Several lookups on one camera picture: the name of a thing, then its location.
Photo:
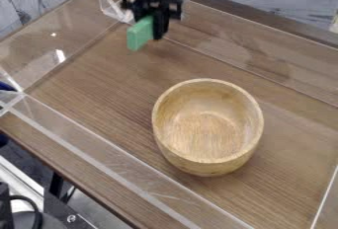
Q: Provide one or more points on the brown wooden bowl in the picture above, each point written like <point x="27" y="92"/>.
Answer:
<point x="208" y="125"/>

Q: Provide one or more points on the clear acrylic corner bracket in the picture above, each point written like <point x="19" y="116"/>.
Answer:
<point x="111" y="9"/>

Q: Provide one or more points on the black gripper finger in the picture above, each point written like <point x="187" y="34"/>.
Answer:
<point x="160" y="23"/>
<point x="142" y="13"/>

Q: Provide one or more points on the blue object at left edge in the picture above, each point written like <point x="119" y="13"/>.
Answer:
<point x="5" y="87"/>

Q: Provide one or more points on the black table leg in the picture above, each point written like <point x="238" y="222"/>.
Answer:
<point x="56" y="185"/>

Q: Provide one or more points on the grey metal base plate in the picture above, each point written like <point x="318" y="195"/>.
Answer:
<point x="55" y="216"/>

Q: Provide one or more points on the green rectangular block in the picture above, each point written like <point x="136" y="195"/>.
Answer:
<point x="140" y="33"/>

